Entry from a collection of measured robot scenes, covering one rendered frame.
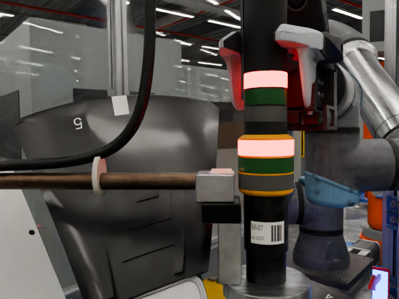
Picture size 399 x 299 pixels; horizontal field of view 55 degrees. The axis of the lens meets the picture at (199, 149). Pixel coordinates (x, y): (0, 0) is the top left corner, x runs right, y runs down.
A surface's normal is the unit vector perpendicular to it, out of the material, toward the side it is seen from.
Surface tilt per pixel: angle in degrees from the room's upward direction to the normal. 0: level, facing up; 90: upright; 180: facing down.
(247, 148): 90
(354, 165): 84
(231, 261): 90
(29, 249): 50
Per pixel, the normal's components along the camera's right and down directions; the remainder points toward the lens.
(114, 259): -0.18, -0.52
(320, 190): -0.65, 0.08
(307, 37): 0.73, 0.02
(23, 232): 0.58, -0.62
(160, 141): 0.05, -0.67
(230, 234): -0.07, 0.05
